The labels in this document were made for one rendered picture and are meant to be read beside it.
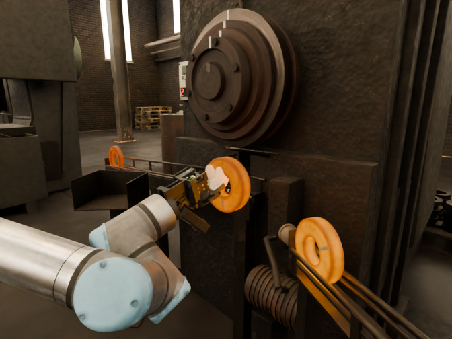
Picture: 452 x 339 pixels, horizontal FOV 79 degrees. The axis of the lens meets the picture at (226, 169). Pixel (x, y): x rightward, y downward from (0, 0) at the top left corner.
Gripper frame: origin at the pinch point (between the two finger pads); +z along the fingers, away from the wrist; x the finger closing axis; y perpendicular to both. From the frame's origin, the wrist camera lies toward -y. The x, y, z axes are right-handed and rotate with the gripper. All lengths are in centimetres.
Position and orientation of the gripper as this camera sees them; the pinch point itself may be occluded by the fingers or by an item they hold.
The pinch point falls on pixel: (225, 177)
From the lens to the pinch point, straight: 76.4
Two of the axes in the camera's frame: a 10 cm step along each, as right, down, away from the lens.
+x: -7.2, -1.8, 6.8
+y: -1.9, -8.8, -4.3
